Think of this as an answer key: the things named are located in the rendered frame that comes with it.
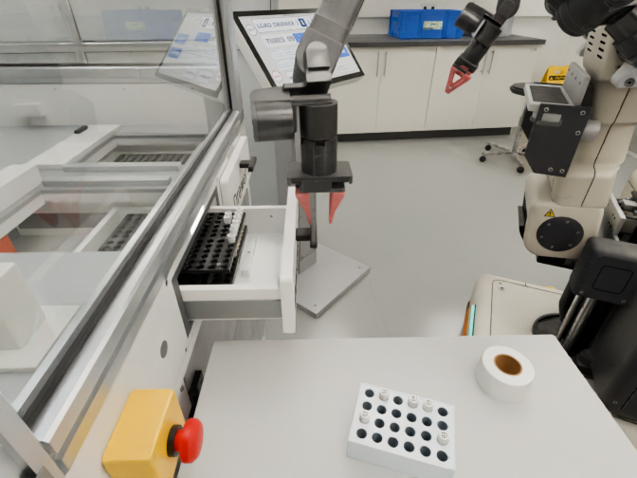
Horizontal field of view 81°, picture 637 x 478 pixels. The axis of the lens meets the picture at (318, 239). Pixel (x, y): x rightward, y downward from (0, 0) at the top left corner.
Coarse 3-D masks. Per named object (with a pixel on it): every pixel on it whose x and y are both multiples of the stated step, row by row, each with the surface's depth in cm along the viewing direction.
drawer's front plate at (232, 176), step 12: (240, 144) 94; (240, 156) 90; (228, 168) 81; (240, 168) 89; (228, 180) 77; (240, 180) 89; (228, 192) 77; (240, 192) 89; (228, 204) 79; (240, 204) 89
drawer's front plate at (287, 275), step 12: (288, 192) 71; (288, 204) 67; (288, 216) 63; (288, 228) 60; (288, 240) 57; (288, 252) 55; (288, 264) 52; (288, 276) 50; (288, 288) 51; (288, 300) 52; (288, 312) 53; (288, 324) 55
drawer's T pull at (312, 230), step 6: (312, 222) 65; (300, 228) 64; (306, 228) 64; (312, 228) 63; (300, 234) 62; (306, 234) 62; (312, 234) 62; (300, 240) 62; (306, 240) 62; (312, 240) 60; (312, 246) 60
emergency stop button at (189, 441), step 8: (184, 424) 36; (192, 424) 36; (200, 424) 37; (184, 432) 36; (192, 432) 36; (200, 432) 37; (176, 440) 36; (184, 440) 35; (192, 440) 36; (200, 440) 37; (176, 448) 36; (184, 448) 35; (192, 448) 35; (200, 448) 37; (184, 456) 35; (192, 456) 35
